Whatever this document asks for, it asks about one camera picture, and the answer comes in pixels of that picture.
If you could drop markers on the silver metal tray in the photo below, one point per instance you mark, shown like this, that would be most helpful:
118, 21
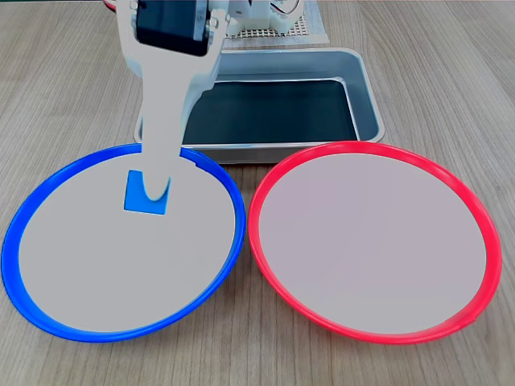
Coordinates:
362, 100

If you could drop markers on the black tray liner mat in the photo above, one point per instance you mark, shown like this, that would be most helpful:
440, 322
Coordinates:
273, 112

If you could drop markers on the white dish blue rim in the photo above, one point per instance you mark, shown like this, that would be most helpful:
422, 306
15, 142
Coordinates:
120, 261

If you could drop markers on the pale base board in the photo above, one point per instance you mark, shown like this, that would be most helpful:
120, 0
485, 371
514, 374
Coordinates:
318, 28

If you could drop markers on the blue cube block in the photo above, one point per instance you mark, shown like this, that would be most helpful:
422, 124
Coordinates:
134, 197

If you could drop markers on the white mesh pad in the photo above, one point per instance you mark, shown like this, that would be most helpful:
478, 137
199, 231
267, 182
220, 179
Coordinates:
298, 29

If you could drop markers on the white dish red rim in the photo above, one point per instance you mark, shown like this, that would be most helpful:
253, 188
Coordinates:
374, 241

